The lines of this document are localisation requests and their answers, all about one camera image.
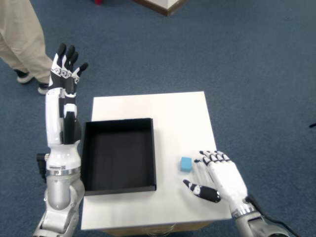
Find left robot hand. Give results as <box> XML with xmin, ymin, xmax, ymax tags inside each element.
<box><xmin>45</xmin><ymin>43</ymin><xmax>89</xmax><ymax>172</ymax></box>

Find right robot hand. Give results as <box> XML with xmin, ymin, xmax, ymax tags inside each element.
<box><xmin>182</xmin><ymin>150</ymin><xmax>255</xmax><ymax>214</ymax></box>

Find blue cube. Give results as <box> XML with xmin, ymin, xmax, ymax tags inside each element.
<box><xmin>180</xmin><ymin>157</ymin><xmax>193</xmax><ymax>173</ymax></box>

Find black open box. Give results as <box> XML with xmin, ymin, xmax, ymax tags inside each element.
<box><xmin>80</xmin><ymin>118</ymin><xmax>158</xmax><ymax>196</ymax></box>

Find black and white sneaker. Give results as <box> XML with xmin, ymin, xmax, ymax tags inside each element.
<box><xmin>14</xmin><ymin>69</ymin><xmax>35</xmax><ymax>84</ymax></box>
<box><xmin>38</xmin><ymin>82</ymin><xmax>50</xmax><ymax>95</ymax></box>

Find white table with wooden base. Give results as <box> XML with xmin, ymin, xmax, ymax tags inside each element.
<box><xmin>80</xmin><ymin>91</ymin><xmax>233</xmax><ymax>234</ymax></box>

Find beige trousers of person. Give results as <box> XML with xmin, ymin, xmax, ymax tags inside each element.
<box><xmin>0</xmin><ymin>0</ymin><xmax>54</xmax><ymax>84</ymax></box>

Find wooden platform with white top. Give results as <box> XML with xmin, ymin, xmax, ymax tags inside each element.
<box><xmin>132</xmin><ymin>0</ymin><xmax>188</xmax><ymax>17</ymax></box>

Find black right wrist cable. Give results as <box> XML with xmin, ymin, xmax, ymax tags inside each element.
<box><xmin>245</xmin><ymin>194</ymin><xmax>301</xmax><ymax>237</ymax></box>

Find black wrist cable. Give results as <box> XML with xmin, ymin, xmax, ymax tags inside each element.
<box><xmin>245</xmin><ymin>194</ymin><xmax>301</xmax><ymax>237</ymax></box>
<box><xmin>36</xmin><ymin>153</ymin><xmax>49</xmax><ymax>183</ymax></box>

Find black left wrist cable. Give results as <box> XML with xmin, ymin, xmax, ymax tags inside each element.
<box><xmin>36</xmin><ymin>153</ymin><xmax>49</xmax><ymax>183</ymax></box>

